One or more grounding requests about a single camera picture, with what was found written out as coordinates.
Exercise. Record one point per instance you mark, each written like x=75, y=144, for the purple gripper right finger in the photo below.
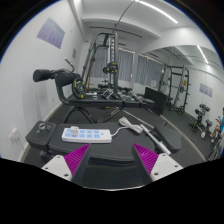
x=153, y=166

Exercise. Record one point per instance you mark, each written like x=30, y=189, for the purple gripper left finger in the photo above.
x=70, y=167

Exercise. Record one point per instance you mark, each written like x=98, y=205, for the white charger plug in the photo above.
x=74, y=130

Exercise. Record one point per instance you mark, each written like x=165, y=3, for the silver barbell bar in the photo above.
x=143, y=125

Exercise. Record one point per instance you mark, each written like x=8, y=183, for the white power strip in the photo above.
x=88, y=136

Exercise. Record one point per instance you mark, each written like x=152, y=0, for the black weight bench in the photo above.
x=119, y=149

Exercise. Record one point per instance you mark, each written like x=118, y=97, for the metal clip on bench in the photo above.
x=43, y=126

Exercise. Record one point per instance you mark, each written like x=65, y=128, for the dumbbell rack stand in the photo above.
x=203, y=108

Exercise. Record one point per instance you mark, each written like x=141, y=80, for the person in blue shirt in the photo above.
x=218, y=128

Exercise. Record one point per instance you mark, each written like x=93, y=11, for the black power rack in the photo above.
x=168, y=72

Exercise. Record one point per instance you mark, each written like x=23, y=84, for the grey window curtain right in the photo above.
x=148, y=71

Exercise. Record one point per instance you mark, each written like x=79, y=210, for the grey window curtain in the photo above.
x=148, y=71
x=123, y=65

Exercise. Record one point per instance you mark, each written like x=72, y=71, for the grey window curtain left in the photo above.
x=123, y=65

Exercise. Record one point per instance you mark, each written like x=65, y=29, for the white wall socket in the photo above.
x=14, y=135

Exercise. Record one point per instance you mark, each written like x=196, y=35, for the purple wall poster right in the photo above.
x=206, y=90

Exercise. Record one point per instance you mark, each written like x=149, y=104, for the purple wall poster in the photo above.
x=51, y=33
x=206, y=90

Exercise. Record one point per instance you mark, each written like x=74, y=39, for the black cable tower machine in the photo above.
x=109, y=42

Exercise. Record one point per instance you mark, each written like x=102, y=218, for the purple wall poster left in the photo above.
x=51, y=33

